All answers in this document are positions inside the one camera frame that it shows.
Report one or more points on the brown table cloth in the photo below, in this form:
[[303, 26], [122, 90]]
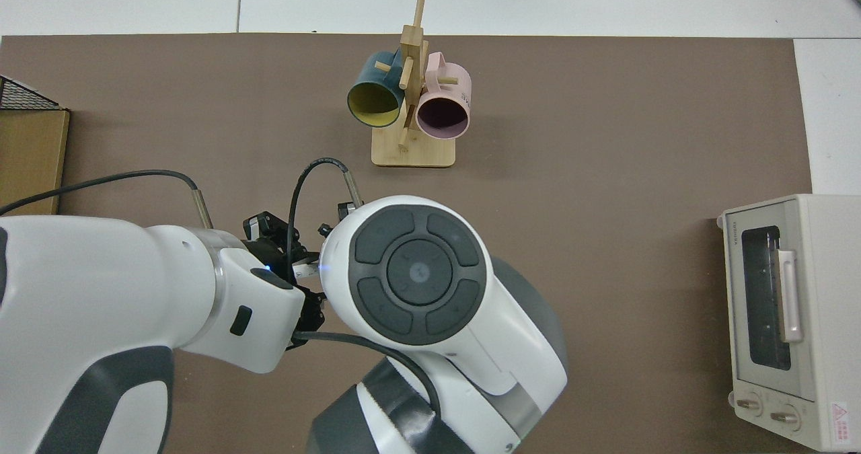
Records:
[[605, 171]]

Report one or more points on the pink mug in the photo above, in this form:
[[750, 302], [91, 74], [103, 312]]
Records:
[[430, 94]]

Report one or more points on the teal mug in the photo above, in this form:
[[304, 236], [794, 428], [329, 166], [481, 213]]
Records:
[[370, 77]]

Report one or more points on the pale toaster oven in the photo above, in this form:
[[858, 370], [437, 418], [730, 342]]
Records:
[[827, 272]]

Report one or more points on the wooden cup stand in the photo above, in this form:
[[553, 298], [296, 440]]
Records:
[[414, 155]]

